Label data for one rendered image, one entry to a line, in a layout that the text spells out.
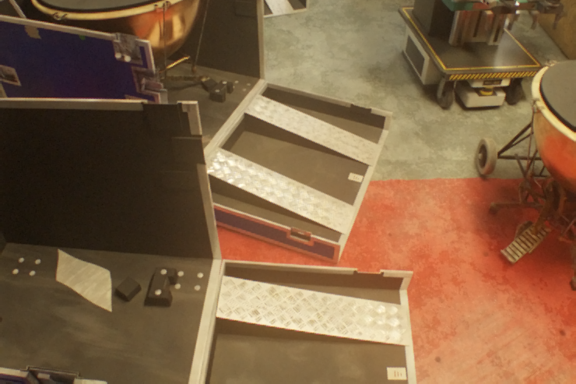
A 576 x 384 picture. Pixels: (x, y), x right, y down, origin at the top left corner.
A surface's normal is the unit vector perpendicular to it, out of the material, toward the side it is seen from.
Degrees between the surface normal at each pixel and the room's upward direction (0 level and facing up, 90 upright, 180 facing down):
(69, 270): 1
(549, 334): 0
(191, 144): 90
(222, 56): 90
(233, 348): 2
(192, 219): 90
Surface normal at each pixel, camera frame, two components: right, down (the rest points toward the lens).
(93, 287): 0.00, -0.72
